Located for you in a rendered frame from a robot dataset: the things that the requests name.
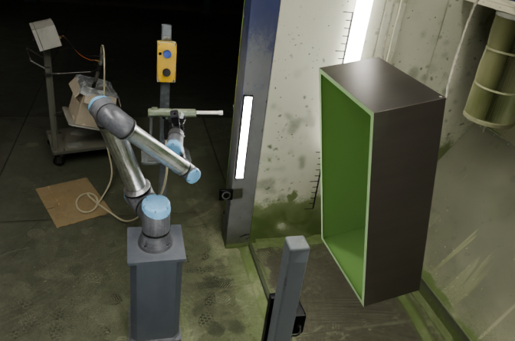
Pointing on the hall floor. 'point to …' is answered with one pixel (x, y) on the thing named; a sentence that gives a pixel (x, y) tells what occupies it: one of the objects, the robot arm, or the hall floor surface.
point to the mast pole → (288, 288)
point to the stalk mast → (163, 108)
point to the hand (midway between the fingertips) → (178, 113)
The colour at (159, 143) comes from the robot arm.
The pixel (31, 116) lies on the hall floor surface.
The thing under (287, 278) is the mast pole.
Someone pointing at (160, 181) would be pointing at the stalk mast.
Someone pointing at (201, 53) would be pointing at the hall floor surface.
